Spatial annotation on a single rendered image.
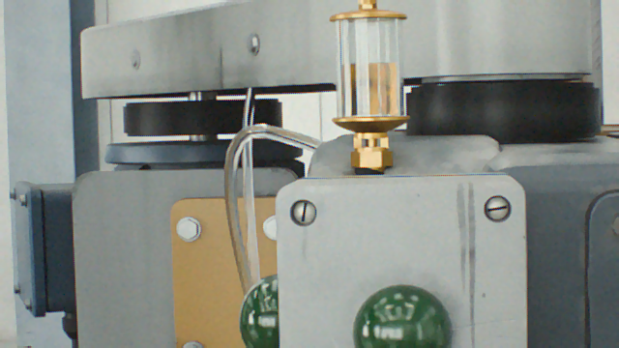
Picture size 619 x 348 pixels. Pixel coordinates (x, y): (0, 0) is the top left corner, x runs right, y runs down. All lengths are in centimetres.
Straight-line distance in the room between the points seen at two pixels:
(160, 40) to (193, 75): 5
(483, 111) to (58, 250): 41
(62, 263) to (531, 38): 43
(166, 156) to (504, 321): 51
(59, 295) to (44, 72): 456
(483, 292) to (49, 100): 506
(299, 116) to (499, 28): 510
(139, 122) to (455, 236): 54
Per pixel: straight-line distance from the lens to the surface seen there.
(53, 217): 85
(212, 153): 84
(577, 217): 42
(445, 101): 53
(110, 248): 83
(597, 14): 92
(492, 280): 36
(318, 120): 560
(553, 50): 53
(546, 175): 42
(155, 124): 87
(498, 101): 52
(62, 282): 85
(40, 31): 542
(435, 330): 35
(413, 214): 36
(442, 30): 54
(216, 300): 81
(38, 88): 541
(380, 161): 44
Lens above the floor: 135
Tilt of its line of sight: 3 degrees down
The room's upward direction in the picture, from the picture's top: 2 degrees counter-clockwise
